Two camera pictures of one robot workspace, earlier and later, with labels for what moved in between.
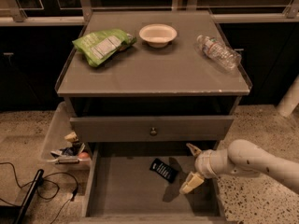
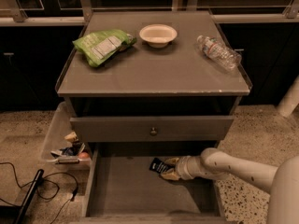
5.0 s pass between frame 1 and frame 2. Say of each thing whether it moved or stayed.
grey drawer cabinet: stayed
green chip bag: stayed
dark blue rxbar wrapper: stayed
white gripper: moved
